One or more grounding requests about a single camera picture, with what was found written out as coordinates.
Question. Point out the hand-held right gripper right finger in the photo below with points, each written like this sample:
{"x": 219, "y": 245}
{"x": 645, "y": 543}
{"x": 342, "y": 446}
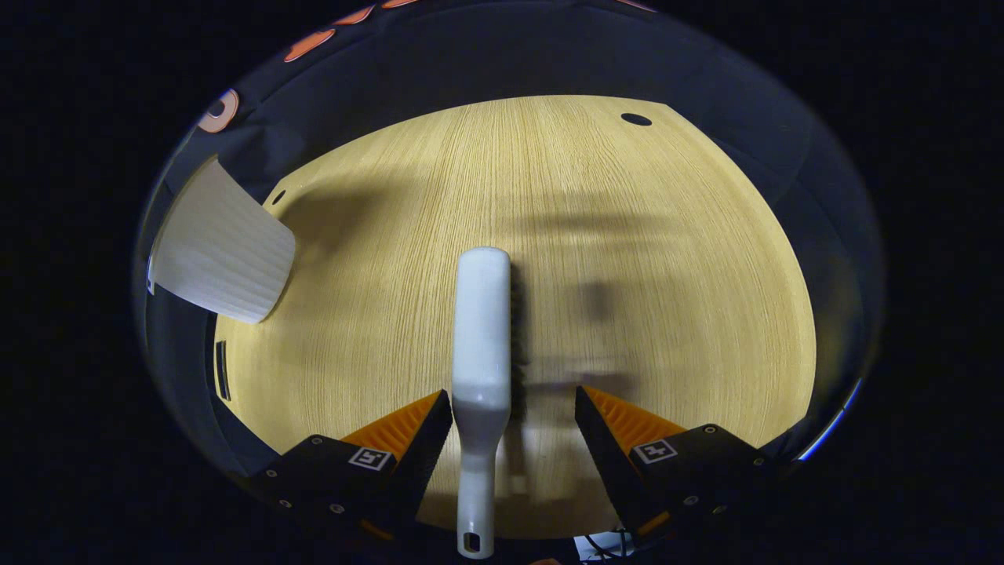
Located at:
{"x": 604, "y": 455}

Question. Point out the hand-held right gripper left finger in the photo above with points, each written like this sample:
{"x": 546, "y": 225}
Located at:
{"x": 431, "y": 455}

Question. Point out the small white broom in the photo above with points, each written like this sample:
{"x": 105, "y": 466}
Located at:
{"x": 480, "y": 329}

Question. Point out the white ribbed garbage bin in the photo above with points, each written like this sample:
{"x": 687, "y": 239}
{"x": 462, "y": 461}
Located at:
{"x": 220, "y": 251}

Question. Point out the wooden desktop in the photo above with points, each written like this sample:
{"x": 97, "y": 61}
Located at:
{"x": 667, "y": 275}

